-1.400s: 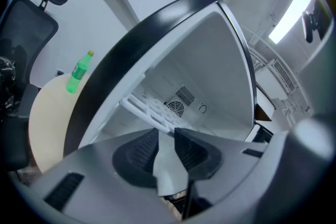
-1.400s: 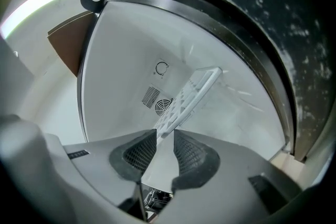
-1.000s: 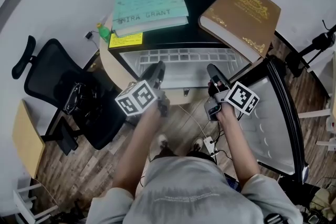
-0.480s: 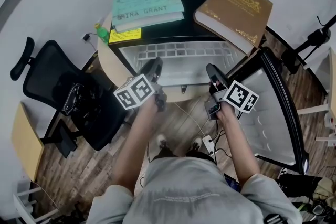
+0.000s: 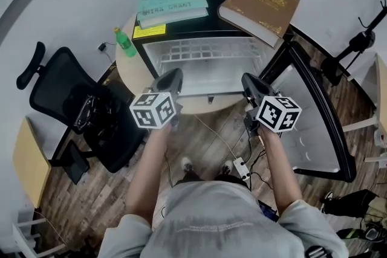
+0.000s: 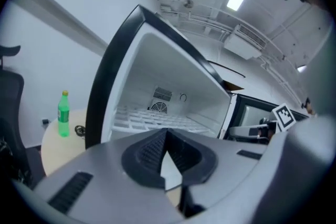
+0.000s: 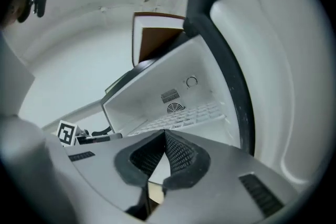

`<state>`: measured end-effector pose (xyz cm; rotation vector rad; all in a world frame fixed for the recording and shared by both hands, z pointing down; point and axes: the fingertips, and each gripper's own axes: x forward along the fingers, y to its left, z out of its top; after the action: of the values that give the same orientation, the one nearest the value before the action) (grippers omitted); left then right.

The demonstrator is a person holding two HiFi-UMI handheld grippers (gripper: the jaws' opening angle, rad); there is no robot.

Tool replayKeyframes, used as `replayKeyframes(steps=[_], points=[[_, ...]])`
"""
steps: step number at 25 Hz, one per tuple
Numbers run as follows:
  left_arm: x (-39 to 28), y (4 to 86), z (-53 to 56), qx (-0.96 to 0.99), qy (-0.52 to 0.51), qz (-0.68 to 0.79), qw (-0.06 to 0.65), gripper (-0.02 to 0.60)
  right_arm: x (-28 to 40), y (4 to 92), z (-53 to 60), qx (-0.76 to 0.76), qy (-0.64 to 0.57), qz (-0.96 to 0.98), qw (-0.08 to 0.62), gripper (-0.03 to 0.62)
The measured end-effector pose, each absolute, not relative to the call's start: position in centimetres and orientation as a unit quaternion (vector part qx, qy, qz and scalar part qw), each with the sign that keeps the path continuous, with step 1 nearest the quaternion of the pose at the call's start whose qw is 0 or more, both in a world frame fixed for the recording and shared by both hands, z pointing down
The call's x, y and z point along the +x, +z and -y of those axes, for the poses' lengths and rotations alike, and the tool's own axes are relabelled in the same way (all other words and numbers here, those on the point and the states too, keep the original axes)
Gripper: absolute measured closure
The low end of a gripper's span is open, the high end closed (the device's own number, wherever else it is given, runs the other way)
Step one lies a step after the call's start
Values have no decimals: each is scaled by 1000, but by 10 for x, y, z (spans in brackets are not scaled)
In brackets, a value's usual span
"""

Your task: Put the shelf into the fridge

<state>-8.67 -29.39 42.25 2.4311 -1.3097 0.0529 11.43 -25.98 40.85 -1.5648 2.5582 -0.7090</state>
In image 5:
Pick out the round wooden table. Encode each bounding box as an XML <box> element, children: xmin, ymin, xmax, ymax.
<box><xmin>115</xmin><ymin>13</ymin><xmax>264</xmax><ymax>115</ymax></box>

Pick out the white power strip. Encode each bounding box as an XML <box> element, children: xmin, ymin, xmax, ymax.
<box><xmin>232</xmin><ymin>156</ymin><xmax>252</xmax><ymax>181</ymax></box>

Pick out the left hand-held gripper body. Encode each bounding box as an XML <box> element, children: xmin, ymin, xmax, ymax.
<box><xmin>129</xmin><ymin>67</ymin><xmax>184</xmax><ymax>132</ymax></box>

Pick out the white power cable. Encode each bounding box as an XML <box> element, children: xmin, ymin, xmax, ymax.
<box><xmin>192</xmin><ymin>114</ymin><xmax>240</xmax><ymax>161</ymax></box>

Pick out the person's grey shirt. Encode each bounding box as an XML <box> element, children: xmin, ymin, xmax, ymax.
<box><xmin>97</xmin><ymin>179</ymin><xmax>351</xmax><ymax>258</ymax></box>

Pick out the person's left shoe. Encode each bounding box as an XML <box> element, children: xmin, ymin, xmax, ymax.
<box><xmin>180</xmin><ymin>156</ymin><xmax>195</xmax><ymax>175</ymax></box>

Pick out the blue screen device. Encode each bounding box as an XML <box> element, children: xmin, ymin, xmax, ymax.
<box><xmin>258</xmin><ymin>200</ymin><xmax>279</xmax><ymax>222</ymax></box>

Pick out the black office chair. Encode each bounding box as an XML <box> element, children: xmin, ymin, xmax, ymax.
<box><xmin>16</xmin><ymin>41</ymin><xmax>146</xmax><ymax>185</ymax></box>

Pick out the green plastic bottle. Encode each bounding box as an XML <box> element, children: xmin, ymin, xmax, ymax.
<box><xmin>113</xmin><ymin>26</ymin><xmax>138</xmax><ymax>58</ymax></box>

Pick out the white wire shelf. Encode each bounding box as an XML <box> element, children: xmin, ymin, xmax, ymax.
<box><xmin>159</xmin><ymin>38</ymin><xmax>261</xmax><ymax>65</ymax></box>

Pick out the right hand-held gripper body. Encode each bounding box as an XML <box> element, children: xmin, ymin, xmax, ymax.
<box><xmin>240</xmin><ymin>72</ymin><xmax>303</xmax><ymax>137</ymax></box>

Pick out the person's left forearm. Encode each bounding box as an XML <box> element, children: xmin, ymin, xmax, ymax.
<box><xmin>125</xmin><ymin>126</ymin><xmax>174</xmax><ymax>223</ymax></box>

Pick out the white metal rack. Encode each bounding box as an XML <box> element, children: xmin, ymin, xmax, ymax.
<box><xmin>11</xmin><ymin>216</ymin><xmax>67</xmax><ymax>258</ymax></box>

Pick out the green and black object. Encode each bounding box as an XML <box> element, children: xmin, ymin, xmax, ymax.
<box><xmin>336</xmin><ymin>227</ymin><xmax>380</xmax><ymax>243</ymax></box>

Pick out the black tripod stand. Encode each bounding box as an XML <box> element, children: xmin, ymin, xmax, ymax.
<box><xmin>320</xmin><ymin>0</ymin><xmax>387</xmax><ymax>88</ymax></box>

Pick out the person's right forearm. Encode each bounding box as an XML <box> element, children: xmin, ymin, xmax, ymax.
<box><xmin>259</xmin><ymin>126</ymin><xmax>304</xmax><ymax>220</ymax></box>

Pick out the small wooden desk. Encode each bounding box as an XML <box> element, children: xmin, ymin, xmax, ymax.
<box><xmin>11</xmin><ymin>116</ymin><xmax>53</xmax><ymax>210</ymax></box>

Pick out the person's right shoe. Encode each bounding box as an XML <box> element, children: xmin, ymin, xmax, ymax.
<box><xmin>221</xmin><ymin>160</ymin><xmax>235</xmax><ymax>176</ymax></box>

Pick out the black device with clear frame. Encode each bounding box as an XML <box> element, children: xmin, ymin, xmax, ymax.
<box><xmin>71</xmin><ymin>94</ymin><xmax>102</xmax><ymax>134</ymax></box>

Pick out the brown hardcover book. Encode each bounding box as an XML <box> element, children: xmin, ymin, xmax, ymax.
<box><xmin>217</xmin><ymin>0</ymin><xmax>301</xmax><ymax>49</ymax></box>

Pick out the person's shoe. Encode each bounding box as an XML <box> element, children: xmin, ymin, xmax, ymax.
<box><xmin>180</xmin><ymin>156</ymin><xmax>195</xmax><ymax>175</ymax></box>
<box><xmin>221</xmin><ymin>160</ymin><xmax>235</xmax><ymax>176</ymax></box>

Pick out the white frame desk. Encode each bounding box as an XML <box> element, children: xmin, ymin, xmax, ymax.
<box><xmin>341</xmin><ymin>52</ymin><xmax>387</xmax><ymax>163</ymax></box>

